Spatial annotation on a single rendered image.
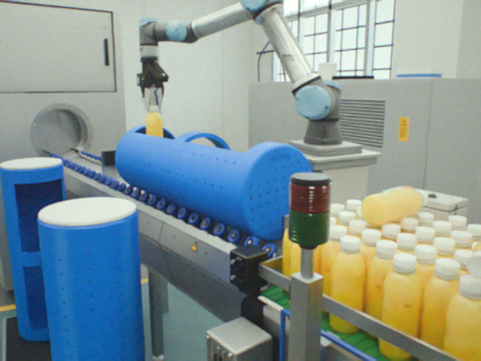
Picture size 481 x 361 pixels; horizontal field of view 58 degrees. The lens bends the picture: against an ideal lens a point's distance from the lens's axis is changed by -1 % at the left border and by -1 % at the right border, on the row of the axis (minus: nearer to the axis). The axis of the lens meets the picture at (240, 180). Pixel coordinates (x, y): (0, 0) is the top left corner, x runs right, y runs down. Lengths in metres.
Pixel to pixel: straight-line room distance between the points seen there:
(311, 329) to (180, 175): 0.83
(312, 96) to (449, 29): 2.51
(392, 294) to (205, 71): 5.98
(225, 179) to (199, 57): 5.44
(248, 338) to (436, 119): 2.05
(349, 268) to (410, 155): 1.96
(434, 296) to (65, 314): 0.97
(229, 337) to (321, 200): 0.46
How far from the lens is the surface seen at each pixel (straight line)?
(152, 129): 1.83
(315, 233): 0.66
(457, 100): 2.91
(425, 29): 4.06
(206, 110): 6.64
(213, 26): 1.84
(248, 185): 1.17
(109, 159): 2.32
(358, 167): 1.68
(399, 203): 1.03
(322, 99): 1.51
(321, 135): 1.67
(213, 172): 1.28
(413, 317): 0.87
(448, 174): 2.94
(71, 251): 1.28
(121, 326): 1.40
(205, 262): 1.40
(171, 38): 1.80
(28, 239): 2.58
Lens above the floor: 1.39
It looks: 12 degrees down
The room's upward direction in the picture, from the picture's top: straight up
